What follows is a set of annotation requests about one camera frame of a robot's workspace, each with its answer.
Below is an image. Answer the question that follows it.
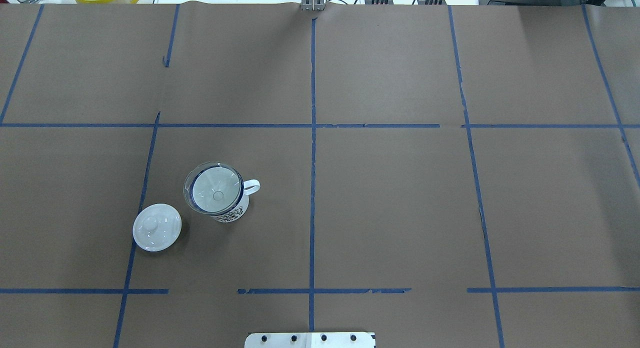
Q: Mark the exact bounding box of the clear glass funnel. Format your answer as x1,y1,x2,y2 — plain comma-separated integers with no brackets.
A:
183,161,243,217

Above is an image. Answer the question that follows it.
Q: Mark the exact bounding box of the white enamel mug blue rim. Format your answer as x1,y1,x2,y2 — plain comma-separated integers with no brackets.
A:
206,178,261,223

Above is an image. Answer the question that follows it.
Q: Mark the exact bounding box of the white ceramic lid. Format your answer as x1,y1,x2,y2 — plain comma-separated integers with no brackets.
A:
132,203,183,252

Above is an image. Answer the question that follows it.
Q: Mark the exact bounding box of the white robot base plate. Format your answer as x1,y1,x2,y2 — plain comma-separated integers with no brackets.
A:
244,331,377,348

